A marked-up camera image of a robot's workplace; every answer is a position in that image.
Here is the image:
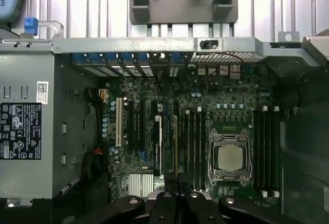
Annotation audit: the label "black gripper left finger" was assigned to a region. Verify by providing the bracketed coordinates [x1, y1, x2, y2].
[102, 173, 179, 224]

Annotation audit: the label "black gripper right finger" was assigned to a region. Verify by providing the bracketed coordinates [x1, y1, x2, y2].
[179, 173, 291, 224]

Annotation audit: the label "black RAM slot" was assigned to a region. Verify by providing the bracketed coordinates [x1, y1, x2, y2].
[184, 108, 191, 175]
[195, 106, 202, 193]
[266, 105, 273, 199]
[260, 105, 267, 199]
[253, 105, 261, 199]
[272, 105, 280, 199]
[201, 108, 208, 193]
[190, 108, 196, 193]

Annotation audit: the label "silver chipset heatsink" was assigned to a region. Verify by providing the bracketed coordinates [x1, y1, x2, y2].
[129, 173, 155, 198]

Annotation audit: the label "silver CPU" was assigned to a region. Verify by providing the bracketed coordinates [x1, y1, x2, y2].
[217, 146, 244, 171]

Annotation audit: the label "CPU socket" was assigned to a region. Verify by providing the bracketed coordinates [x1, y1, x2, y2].
[207, 128, 252, 184]

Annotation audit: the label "black expansion slot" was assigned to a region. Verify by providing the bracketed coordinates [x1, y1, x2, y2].
[127, 100, 135, 156]
[140, 99, 147, 153]

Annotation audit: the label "white expansion slot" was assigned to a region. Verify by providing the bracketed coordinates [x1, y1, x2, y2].
[115, 97, 122, 148]

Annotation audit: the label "green motherboard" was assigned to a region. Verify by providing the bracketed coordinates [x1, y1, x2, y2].
[99, 64, 281, 204]

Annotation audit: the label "grey power supply unit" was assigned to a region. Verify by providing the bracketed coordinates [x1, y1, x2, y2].
[0, 53, 56, 200]

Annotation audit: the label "black open PC case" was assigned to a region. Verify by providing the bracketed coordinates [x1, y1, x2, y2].
[0, 28, 329, 224]

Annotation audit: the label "grey parts rack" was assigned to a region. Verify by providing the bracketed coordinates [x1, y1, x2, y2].
[130, 0, 239, 26]

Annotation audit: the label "pale case release latch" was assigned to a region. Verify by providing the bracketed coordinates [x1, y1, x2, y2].
[301, 28, 329, 68]

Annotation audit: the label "blue case latch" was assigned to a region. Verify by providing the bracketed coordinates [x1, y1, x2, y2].
[24, 16, 40, 36]

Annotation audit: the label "black cable bundle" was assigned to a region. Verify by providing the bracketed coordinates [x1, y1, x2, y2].
[82, 145, 109, 185]

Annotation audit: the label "wires with orange plug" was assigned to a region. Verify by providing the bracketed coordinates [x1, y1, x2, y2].
[84, 87, 108, 106]

